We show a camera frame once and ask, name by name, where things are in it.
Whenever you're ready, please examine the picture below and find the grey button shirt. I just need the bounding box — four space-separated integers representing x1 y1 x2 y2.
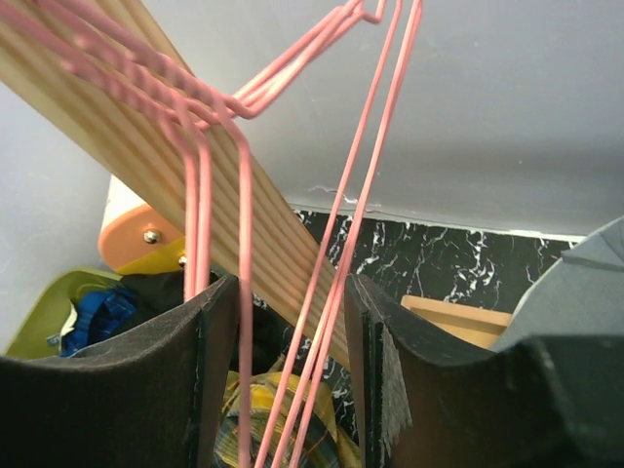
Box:
491 217 623 352

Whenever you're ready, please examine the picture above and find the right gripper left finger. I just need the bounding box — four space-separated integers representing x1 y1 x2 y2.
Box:
1 275 240 467

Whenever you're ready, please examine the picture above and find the green plastic laundry bin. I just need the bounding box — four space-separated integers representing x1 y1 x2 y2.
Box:
5 268 121 360

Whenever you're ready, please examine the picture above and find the pink wire hangers bundle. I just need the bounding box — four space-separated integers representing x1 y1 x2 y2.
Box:
0 0 365 468

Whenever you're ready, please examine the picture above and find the blue cloth in bin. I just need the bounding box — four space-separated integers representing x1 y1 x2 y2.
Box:
58 287 137 358

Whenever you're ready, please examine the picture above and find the yellow plaid flannel shirt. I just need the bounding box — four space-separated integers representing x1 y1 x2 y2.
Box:
212 357 362 467

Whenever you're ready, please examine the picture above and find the wooden clothes rack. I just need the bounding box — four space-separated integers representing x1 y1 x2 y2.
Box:
0 0 513 370

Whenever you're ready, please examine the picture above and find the white orange cylindrical container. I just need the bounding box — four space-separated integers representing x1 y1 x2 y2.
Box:
98 176 186 275

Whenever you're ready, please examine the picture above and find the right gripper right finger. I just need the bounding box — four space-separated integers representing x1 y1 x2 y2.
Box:
344 275 623 467

